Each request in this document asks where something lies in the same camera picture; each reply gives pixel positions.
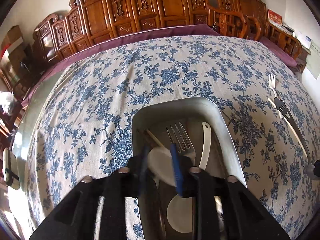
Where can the red box on table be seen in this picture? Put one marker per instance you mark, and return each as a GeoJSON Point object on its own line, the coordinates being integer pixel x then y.
{"type": "Point", "coordinates": [275, 18]}

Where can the white tissue box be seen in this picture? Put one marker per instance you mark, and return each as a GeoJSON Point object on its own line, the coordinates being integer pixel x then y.
{"type": "Point", "coordinates": [303, 39]}

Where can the steel fork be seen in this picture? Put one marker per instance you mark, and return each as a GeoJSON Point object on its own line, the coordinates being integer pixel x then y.
{"type": "Point", "coordinates": [178, 136]}

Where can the white plastic fork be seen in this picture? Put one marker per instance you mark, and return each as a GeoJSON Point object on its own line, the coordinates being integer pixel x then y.
{"type": "Point", "coordinates": [272, 83]}

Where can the white plastic spoon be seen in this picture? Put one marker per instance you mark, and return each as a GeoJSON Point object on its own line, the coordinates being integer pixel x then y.
{"type": "Point", "coordinates": [160, 164]}
{"type": "Point", "coordinates": [195, 174]}

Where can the blue floral tablecloth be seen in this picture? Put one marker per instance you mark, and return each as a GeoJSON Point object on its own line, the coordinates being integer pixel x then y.
{"type": "Point", "coordinates": [84, 127]}

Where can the white wall distribution box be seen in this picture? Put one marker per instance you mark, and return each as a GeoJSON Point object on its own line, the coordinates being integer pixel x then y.
{"type": "Point", "coordinates": [313, 60]}

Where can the carved wooden long sofa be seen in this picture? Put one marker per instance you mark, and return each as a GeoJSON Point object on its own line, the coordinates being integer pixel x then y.
{"type": "Point", "coordinates": [90, 22]}

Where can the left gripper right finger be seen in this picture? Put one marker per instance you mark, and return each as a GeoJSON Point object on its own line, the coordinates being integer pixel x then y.
{"type": "Point", "coordinates": [227, 209]}

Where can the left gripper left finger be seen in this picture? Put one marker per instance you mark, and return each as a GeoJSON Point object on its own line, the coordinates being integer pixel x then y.
{"type": "Point", "coordinates": [97, 204]}

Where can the grey metal utensil tray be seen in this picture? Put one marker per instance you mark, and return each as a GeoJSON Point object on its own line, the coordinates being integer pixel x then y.
{"type": "Point", "coordinates": [200, 133]}

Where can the carved wooden armchair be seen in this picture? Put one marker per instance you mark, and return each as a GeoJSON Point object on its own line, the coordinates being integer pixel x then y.
{"type": "Point", "coordinates": [256, 12]}

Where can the wooden side table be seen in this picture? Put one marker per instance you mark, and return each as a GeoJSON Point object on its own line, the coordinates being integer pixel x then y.
{"type": "Point", "coordinates": [301, 60]}

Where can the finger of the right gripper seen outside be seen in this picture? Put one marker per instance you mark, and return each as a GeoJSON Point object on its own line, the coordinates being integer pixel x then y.
{"type": "Point", "coordinates": [316, 169]}

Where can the dark wooden chopstick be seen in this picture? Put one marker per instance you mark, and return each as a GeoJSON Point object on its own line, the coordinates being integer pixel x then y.
{"type": "Point", "coordinates": [147, 139]}

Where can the purple armchair cushion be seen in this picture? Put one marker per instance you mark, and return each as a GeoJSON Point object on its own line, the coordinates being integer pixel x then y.
{"type": "Point", "coordinates": [287, 59]}

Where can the light wooden chopstick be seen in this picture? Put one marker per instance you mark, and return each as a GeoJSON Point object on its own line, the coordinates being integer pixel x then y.
{"type": "Point", "coordinates": [154, 138]}

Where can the steel smiley face spoon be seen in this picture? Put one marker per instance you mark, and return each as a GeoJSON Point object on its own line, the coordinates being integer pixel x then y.
{"type": "Point", "coordinates": [280, 106]}

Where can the purple sofa cushion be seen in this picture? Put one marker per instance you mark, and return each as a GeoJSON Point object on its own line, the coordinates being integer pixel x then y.
{"type": "Point", "coordinates": [200, 29]}

